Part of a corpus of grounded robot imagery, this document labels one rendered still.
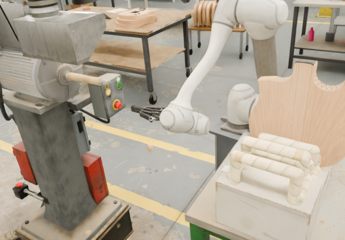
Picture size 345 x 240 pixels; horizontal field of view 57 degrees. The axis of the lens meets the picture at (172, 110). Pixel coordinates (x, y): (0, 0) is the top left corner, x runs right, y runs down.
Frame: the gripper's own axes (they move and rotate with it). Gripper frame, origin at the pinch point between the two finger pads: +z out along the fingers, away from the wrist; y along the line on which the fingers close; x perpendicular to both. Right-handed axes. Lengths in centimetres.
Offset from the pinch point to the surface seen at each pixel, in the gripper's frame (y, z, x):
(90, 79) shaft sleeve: -28.4, -1.7, 28.9
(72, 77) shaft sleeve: -28.8, 8.8, 28.2
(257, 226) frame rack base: -46, -80, 1
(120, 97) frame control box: 3.7, 14.0, 2.9
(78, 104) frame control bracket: -17.0, 24.0, 6.4
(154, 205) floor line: 23, 17, -97
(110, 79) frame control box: -0.3, 14.9, 14.7
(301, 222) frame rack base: -47, -91, 9
